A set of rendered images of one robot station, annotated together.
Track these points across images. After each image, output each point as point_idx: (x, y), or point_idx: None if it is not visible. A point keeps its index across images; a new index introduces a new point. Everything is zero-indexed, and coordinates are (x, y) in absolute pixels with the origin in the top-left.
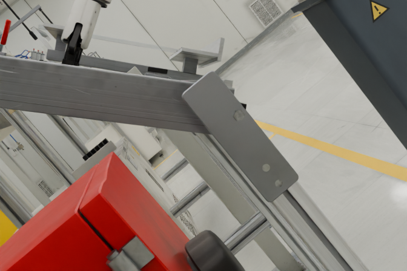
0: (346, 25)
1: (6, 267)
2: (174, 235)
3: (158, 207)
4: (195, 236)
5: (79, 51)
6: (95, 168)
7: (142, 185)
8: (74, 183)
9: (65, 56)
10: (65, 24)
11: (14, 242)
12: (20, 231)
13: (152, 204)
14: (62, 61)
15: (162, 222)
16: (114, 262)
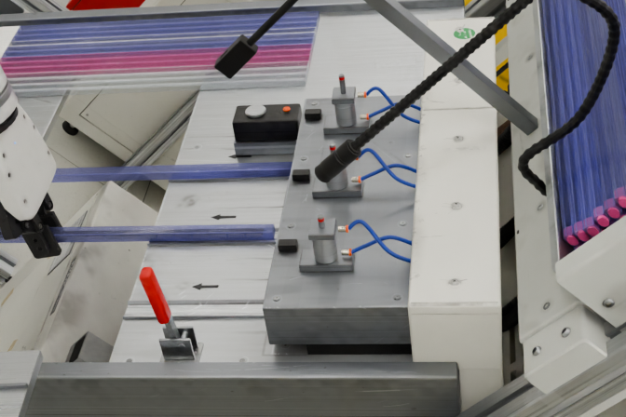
0: None
1: None
2: None
3: None
4: None
5: None
6: None
7: None
8: None
9: (49, 201)
10: (45, 142)
11: None
12: None
13: None
14: (55, 215)
15: None
16: None
